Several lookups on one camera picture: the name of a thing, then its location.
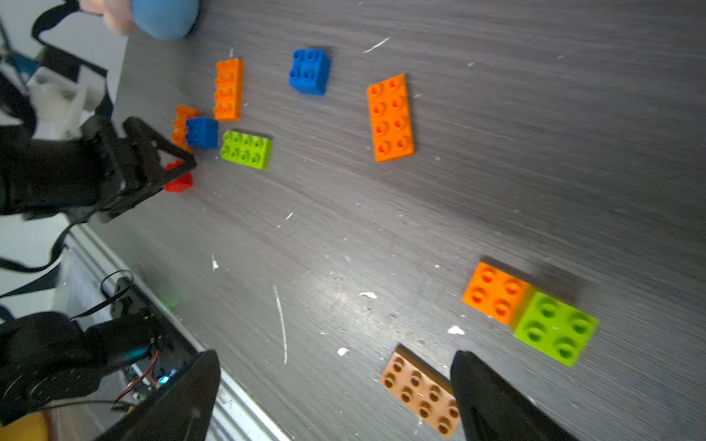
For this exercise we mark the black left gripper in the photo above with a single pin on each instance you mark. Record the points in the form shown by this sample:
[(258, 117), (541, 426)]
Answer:
[(42, 178)]

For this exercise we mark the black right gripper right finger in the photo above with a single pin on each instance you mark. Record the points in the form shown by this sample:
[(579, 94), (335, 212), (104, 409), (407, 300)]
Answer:
[(492, 409)]

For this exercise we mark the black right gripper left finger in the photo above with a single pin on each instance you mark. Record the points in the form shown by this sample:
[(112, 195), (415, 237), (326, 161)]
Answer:
[(181, 410)]

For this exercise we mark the lime green 2x2 lego brick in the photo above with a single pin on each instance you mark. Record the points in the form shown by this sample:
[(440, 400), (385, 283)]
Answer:
[(553, 327)]

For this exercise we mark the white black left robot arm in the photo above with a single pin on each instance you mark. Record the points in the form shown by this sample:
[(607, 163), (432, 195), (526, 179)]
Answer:
[(60, 93)]

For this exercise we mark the red lego brick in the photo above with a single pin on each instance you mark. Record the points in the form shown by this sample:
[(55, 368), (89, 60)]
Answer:
[(181, 184)]

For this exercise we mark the small blue lego brick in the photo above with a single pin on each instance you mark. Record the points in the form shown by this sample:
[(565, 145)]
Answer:
[(202, 133)]

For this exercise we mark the tan 2x4 lego plate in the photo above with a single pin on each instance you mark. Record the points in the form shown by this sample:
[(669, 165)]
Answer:
[(423, 390)]

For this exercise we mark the orange lego brick under blue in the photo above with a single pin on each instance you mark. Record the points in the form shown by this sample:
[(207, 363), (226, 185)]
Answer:
[(179, 134)]

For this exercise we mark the lime green 2x4 lego brick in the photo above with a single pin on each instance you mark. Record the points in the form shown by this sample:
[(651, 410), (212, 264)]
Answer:
[(245, 149)]

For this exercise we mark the blue 2x2 lego brick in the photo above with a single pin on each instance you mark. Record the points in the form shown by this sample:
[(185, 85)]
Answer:
[(309, 72)]

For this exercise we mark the flat orange 2x4 lego plate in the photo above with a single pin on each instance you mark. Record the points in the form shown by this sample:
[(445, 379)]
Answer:
[(391, 125)]

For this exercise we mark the pink plush pig toy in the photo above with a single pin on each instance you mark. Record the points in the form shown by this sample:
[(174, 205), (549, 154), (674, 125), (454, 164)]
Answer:
[(160, 19)]

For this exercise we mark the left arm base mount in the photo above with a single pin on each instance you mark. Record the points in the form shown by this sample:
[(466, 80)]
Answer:
[(51, 356)]

